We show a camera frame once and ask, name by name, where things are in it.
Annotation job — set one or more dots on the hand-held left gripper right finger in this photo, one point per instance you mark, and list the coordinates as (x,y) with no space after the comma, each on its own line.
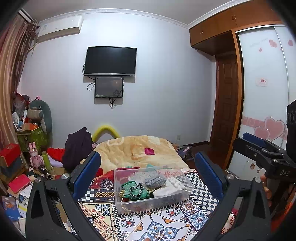
(207,172)

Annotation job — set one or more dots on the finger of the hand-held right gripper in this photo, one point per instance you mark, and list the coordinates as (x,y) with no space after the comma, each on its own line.
(252,153)
(254,139)

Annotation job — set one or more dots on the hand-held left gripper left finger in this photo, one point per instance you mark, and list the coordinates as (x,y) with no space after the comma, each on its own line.
(89,172)

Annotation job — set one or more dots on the white cloth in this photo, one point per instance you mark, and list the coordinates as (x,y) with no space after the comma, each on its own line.
(171,186)

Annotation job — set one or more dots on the clear plastic storage box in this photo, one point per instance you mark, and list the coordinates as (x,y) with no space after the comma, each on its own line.
(175,201)

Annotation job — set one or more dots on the black white braided band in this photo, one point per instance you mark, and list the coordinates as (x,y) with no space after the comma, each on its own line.
(133,193)

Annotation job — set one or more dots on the green knit cloth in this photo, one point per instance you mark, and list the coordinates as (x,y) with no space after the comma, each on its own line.
(145,192)

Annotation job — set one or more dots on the person's right hand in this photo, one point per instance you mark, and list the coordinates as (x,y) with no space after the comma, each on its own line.
(267,190)

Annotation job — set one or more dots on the red cloth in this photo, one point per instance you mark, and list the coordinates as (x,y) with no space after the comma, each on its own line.
(105,174)

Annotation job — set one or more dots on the dark purple jacket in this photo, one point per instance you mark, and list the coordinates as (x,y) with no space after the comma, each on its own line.
(77,148)

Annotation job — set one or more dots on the purple bag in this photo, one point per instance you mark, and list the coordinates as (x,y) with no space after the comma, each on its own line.
(187,151)

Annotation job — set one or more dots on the white heart-print wardrobe door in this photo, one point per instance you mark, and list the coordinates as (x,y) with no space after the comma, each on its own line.
(261,104)

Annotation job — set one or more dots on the red garment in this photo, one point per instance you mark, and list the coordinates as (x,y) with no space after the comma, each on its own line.
(56,153)

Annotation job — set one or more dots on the black flashlight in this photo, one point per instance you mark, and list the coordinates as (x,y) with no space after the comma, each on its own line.
(45,172)

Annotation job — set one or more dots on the yellow foam tube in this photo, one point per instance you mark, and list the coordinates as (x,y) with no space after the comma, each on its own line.
(104,131)

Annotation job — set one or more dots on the green bottle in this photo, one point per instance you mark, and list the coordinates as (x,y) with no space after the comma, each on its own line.
(45,161)

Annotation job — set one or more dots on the beige plush blanket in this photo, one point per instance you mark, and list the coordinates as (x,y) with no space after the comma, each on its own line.
(129,148)

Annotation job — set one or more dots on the brown wooden door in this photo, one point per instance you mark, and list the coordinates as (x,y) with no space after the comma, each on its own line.
(225,99)

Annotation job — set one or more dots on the pink rabbit toy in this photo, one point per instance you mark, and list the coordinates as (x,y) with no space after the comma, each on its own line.
(34,156)

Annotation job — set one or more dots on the red white sticker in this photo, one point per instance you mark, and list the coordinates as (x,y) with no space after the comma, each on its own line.
(262,82)

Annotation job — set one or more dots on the green paper bag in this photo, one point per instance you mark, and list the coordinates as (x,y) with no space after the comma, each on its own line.
(34,139)

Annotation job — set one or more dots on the red book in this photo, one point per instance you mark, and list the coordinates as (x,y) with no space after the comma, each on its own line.
(19,183)

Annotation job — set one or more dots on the patterned bedsheet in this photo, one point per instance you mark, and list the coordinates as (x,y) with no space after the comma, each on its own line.
(161,227)

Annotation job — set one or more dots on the pile of papers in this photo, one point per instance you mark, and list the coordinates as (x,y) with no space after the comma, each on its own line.
(22,204)

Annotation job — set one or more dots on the grey plush toy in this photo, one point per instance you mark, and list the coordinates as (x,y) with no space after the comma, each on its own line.
(39,113)

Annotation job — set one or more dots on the dark grey box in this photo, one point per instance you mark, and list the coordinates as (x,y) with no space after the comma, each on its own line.
(11,168)

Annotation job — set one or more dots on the red box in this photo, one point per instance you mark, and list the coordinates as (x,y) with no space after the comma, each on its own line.
(9,153)

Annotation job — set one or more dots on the blue booklet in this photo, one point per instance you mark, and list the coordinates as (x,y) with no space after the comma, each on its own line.
(10,207)

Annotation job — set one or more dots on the small white fan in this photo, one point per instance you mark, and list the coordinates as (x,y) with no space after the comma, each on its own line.
(15,119)

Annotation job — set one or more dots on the wooden overhead cabinet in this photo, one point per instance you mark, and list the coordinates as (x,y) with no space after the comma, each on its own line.
(229,23)

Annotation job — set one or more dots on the striped brown curtain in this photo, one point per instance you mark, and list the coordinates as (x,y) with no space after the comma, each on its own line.
(11,69)

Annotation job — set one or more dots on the white air conditioner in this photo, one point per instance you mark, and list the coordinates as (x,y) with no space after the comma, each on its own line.
(60,26)

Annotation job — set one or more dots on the white wall socket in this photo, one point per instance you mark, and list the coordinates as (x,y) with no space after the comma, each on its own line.
(178,137)

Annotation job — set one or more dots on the small wall-mounted monitor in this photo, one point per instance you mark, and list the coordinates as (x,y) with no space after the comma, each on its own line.
(108,87)

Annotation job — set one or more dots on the wall-mounted television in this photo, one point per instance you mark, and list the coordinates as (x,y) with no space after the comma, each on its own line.
(109,60)

